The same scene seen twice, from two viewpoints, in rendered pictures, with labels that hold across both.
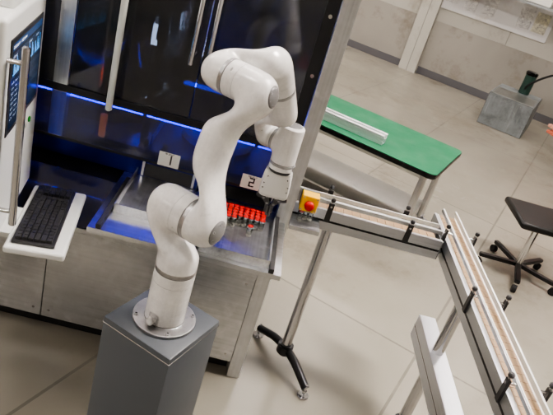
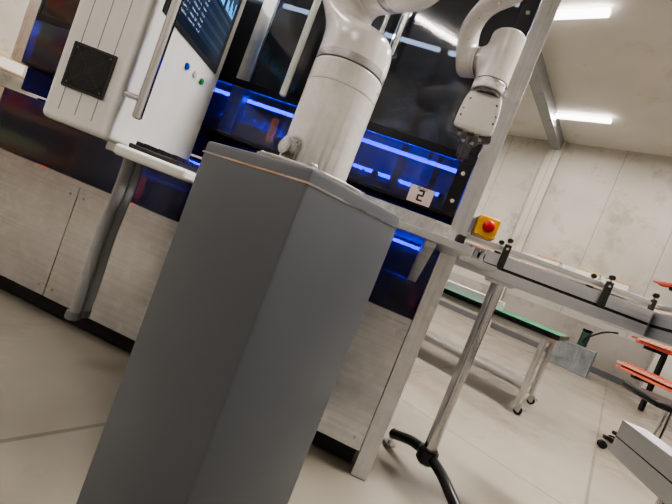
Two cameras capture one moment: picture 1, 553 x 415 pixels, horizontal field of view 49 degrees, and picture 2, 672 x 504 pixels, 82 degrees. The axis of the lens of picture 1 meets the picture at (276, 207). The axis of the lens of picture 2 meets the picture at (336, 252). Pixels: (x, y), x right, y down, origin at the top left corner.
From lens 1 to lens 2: 1.51 m
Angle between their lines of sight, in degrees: 28
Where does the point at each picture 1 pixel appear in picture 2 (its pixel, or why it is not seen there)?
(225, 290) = (368, 338)
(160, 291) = (316, 87)
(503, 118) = (569, 360)
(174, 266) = (351, 29)
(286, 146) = (503, 48)
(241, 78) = not seen: outside the picture
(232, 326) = (370, 394)
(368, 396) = not seen: outside the picture
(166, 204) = not seen: outside the picture
